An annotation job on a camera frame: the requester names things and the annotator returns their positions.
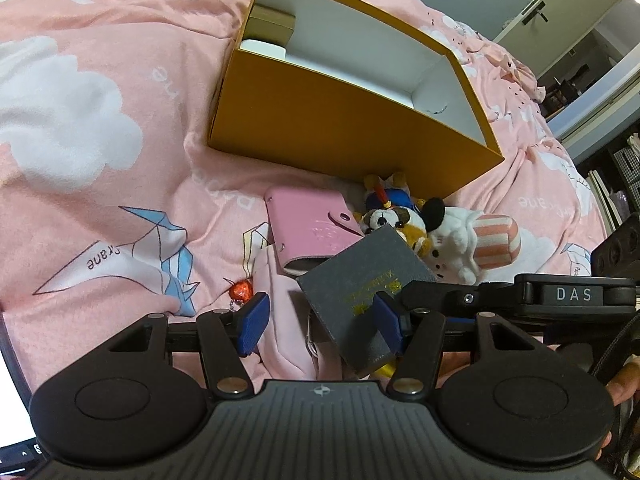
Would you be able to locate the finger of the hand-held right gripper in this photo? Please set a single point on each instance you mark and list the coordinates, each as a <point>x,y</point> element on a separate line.
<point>465,297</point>

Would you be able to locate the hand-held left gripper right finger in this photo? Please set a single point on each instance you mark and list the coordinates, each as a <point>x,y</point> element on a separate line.
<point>387,322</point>

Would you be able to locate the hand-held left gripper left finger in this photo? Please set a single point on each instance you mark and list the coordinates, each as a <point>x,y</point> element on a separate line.
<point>252,322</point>

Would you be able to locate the pale pink fabric pouch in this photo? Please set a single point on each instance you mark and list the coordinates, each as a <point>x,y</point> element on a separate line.
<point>280,325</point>

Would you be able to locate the dark grey booklet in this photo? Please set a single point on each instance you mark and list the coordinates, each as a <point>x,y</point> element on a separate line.
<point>357,290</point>

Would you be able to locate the white plush dog black ears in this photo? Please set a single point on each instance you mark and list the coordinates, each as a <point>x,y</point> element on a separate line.
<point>465,245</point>

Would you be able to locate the brown plush toy blue outfit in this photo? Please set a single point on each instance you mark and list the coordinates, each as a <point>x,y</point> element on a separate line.
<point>390,217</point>

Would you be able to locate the orange cardboard box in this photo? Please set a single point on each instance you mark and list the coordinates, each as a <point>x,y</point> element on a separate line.
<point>360,130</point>

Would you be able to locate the person's right hand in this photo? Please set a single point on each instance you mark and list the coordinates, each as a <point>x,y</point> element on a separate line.
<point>625,385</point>

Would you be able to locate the pink snap notebook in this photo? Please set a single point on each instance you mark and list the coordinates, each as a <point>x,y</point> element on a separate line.
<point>307,230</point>

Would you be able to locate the dark storage shelf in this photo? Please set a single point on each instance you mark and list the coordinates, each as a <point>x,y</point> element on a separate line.
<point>620,180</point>

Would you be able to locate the pink printed blanket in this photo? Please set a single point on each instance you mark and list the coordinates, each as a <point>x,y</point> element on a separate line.
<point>100,160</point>

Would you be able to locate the small white box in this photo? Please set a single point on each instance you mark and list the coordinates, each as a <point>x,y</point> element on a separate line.
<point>262,50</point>

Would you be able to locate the small beige box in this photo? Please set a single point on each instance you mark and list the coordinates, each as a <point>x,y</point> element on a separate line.
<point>272,22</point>

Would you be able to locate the grey door frame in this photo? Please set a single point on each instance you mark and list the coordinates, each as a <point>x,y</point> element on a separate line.
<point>595,110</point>

